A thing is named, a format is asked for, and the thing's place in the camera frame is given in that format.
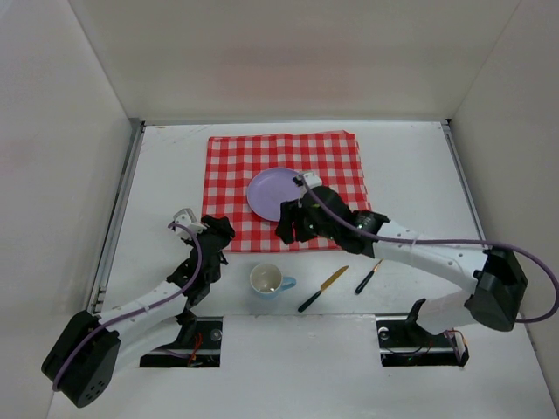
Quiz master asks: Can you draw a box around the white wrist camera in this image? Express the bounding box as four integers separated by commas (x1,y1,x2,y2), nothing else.
169,208,206,240
294,171,322,189

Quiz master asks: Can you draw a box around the purple cable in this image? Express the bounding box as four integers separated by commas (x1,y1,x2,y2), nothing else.
293,173,559,324
52,221,204,392

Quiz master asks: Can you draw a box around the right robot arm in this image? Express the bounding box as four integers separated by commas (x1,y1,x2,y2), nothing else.
275,186,528,335

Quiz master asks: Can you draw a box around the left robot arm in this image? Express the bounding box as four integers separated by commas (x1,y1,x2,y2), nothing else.
41,215,235,408

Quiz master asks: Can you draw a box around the white mug blue handle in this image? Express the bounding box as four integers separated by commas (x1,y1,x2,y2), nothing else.
249,264,297,299

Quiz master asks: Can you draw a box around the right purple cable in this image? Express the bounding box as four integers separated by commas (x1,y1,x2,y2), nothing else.
293,173,559,324

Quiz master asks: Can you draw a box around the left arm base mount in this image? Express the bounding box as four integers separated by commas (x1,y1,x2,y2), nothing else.
139,311,224,368

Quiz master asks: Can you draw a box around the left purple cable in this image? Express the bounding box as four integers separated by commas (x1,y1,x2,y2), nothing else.
52,221,204,392

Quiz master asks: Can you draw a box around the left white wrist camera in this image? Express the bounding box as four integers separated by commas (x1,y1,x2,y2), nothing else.
169,208,206,240

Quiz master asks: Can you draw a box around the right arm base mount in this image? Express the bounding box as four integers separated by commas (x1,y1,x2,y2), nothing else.
376,299,470,367

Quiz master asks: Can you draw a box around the red white checkered cloth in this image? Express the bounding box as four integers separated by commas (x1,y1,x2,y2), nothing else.
202,130,371,253

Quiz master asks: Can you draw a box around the gold fork dark handle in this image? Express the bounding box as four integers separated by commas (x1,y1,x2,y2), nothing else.
355,259,383,295

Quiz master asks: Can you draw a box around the gold knife dark handle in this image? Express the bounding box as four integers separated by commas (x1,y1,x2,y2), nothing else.
298,265,349,313

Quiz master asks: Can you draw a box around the lilac plastic plate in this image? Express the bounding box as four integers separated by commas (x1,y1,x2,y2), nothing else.
246,167,300,222

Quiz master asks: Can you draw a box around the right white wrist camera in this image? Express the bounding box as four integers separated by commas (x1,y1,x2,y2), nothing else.
294,171,322,189

